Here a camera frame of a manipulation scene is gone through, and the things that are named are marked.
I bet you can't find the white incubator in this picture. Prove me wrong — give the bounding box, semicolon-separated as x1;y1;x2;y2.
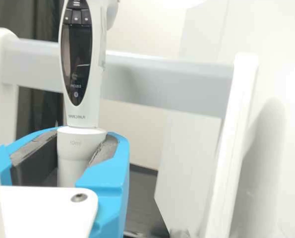
154;0;295;238

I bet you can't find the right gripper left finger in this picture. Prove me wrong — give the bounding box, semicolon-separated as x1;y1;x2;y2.
0;127;59;187

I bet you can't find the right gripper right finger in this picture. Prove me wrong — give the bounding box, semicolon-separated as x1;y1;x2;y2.
75;132;131;238

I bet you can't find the black platform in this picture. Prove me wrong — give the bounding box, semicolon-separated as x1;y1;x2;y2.
123;162;173;238

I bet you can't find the white pipette stand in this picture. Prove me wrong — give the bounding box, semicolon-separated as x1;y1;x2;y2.
0;27;259;238

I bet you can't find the pipette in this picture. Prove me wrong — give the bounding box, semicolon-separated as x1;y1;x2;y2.
57;0;120;187

